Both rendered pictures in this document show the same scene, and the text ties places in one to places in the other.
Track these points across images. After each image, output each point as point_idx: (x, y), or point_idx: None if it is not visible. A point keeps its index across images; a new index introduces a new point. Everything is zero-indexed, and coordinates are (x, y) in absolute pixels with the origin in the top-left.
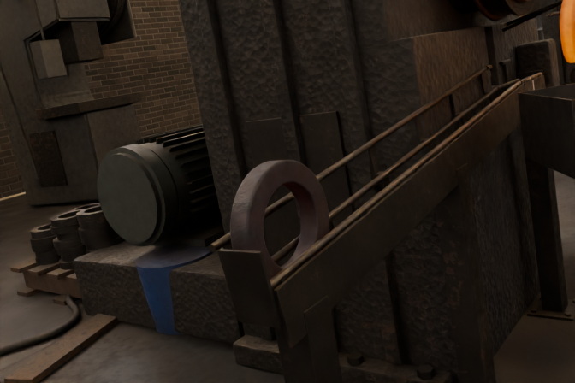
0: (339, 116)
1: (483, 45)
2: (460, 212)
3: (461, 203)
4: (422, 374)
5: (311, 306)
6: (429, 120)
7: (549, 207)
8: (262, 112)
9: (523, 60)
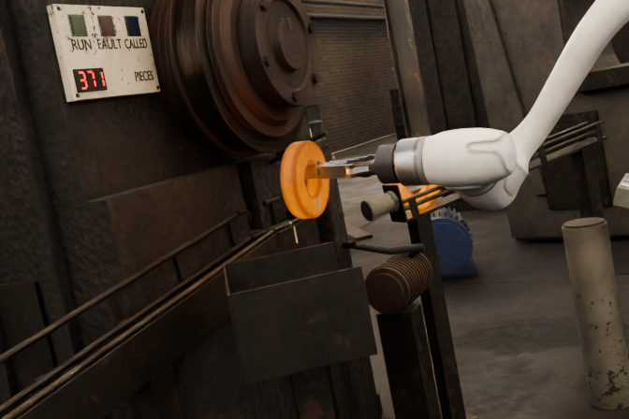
0: (39, 287)
1: (236, 186)
2: (156, 411)
3: (156, 400)
4: None
5: None
6: (137, 293)
7: (329, 371)
8: None
9: None
